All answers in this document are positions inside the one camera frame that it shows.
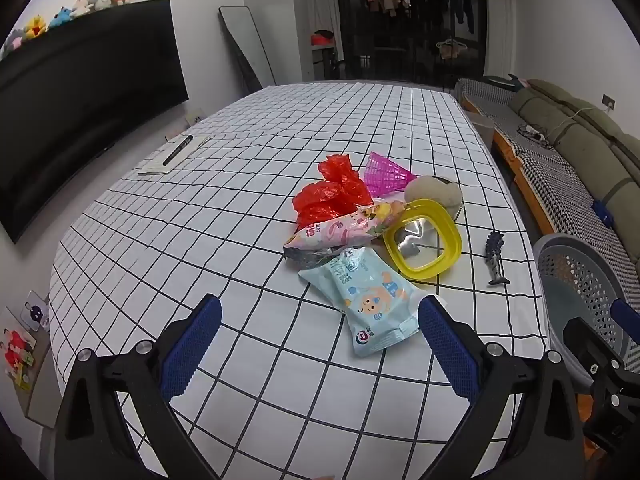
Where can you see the clothes hanger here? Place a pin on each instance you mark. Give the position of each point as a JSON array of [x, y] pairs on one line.
[[452, 46]]

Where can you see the olive green sofa cushions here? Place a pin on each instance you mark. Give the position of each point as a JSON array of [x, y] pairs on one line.
[[585, 135]]

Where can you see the row of plush toys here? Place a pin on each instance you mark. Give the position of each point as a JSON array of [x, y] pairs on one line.
[[75, 10]]

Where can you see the leaning standing mirror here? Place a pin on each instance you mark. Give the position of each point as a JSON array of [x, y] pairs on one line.
[[250, 45]]

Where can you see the red item on shelf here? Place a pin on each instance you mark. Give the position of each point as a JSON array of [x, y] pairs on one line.
[[322, 38]]

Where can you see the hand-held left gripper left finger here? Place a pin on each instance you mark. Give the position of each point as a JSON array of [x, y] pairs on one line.
[[192, 347]]

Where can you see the red plastic bag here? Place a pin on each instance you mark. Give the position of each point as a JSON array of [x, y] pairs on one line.
[[332, 192]]

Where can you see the houndstooth sofa blanket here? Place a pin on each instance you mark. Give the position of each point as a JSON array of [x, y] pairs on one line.
[[550, 165]]

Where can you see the wall socket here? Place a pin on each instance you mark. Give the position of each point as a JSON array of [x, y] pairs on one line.
[[608, 102]]

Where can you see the beige plush ball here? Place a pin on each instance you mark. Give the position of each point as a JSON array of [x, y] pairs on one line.
[[435, 192]]

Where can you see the black curved television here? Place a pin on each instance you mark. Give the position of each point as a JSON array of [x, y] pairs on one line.
[[75, 100]]

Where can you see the black pen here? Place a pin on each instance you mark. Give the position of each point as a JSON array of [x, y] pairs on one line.
[[177, 150]]

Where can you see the dark shark toy figure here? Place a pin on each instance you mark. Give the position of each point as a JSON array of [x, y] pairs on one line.
[[495, 255]]

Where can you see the small photo cards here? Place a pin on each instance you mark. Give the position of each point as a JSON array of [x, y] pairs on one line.
[[17, 340]]

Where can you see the grey perforated plastic basket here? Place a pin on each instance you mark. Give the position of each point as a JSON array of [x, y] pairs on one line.
[[580, 280]]

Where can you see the pink plastic shuttlecock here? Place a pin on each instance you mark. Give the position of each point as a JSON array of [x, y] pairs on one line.
[[385, 175]]

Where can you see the yellow rimmed lid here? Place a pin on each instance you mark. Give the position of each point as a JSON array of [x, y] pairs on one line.
[[447, 225]]

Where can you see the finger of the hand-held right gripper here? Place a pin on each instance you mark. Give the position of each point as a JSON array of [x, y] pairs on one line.
[[626, 316], [592, 347]]

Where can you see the white black checked tablecloth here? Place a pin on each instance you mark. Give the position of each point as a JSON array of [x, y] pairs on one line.
[[250, 185]]

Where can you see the light blue wet wipes packet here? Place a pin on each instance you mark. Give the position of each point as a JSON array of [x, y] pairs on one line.
[[367, 297]]

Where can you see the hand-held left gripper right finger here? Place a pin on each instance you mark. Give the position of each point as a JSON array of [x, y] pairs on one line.
[[448, 350]]

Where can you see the wooden sofa frame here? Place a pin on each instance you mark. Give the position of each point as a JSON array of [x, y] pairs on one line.
[[505, 147]]

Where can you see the pink snack packet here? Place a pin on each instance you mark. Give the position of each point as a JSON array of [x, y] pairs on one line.
[[345, 227]]

